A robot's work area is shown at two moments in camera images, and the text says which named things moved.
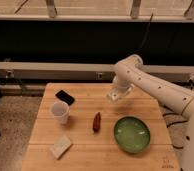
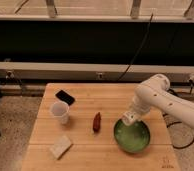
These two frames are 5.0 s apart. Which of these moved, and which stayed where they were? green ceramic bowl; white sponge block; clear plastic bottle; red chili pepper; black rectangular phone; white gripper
Moved: white gripper; clear plastic bottle
Stayed: black rectangular phone; red chili pepper; green ceramic bowl; white sponge block
